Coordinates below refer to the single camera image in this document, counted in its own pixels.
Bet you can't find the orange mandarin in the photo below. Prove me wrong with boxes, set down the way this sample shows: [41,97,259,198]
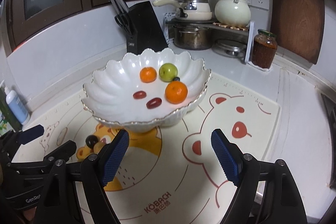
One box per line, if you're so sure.
[165,81,188,104]
[140,67,157,83]

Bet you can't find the black knife block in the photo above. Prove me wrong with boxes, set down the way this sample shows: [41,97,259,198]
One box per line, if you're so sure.
[126,1,168,54]

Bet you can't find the brown wooden cutting board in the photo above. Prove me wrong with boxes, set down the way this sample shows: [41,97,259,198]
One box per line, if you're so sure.
[270,0,325,65]

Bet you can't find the green apple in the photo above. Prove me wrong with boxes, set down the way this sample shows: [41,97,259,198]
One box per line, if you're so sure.
[159,63,178,82]

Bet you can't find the white blue pump bottle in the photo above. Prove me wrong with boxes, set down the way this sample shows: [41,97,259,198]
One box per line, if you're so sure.
[5,87,30,125]

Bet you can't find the steel pot lid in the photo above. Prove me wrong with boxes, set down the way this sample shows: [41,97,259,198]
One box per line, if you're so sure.
[214,39,247,57]

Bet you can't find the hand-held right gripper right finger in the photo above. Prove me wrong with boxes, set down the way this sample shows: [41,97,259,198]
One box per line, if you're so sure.
[211,129,307,224]

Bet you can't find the bear print silicone mat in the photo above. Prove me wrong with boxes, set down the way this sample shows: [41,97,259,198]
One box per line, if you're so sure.
[16,74,281,224]

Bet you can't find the white corner pot rack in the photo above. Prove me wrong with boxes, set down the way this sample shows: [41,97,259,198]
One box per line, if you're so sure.
[165,12,255,65]

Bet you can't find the cream long handled saucepan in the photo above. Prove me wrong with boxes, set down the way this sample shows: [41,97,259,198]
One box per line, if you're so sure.
[152,0,213,21]

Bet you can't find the red sauce jar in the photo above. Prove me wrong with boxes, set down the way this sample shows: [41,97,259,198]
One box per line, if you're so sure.
[252,29,278,69]

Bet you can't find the large steel pot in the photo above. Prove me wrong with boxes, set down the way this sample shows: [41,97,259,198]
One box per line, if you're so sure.
[173,25,213,51]

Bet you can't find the person's left forearm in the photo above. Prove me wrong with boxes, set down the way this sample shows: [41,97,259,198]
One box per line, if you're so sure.
[22,210,37,224]

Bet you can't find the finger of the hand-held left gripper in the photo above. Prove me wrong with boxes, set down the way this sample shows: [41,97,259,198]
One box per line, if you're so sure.
[10,140,77,175]
[0,124,45,159]

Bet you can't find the white scalloped bowl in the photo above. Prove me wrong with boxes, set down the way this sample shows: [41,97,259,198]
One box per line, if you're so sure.
[82,48,212,134]

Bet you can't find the dark purple grape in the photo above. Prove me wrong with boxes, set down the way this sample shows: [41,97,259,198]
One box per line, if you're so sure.
[86,135,99,149]

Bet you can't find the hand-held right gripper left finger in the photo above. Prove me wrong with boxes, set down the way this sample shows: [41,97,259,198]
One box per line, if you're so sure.
[34,129,130,224]

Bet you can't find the round cream lidded pot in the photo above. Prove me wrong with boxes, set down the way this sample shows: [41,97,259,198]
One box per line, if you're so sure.
[214,0,251,26]

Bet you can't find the black kitchen scissors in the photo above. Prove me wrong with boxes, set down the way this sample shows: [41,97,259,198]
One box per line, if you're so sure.
[114,13,135,35]

